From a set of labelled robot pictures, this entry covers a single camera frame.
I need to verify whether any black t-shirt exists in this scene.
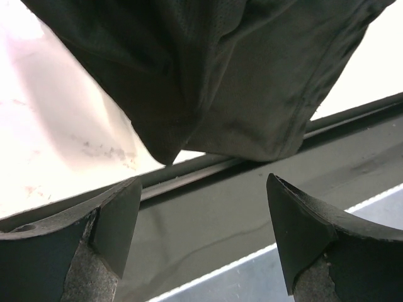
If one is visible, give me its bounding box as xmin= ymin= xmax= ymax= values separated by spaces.
xmin=25 ymin=0 xmax=390 ymax=165

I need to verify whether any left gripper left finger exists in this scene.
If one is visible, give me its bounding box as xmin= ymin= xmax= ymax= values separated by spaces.
xmin=1 ymin=177 xmax=142 ymax=301

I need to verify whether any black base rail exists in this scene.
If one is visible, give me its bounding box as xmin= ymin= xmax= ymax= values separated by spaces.
xmin=0 ymin=92 xmax=403 ymax=302

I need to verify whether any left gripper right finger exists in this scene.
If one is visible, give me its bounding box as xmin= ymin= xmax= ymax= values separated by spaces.
xmin=266 ymin=174 xmax=402 ymax=301

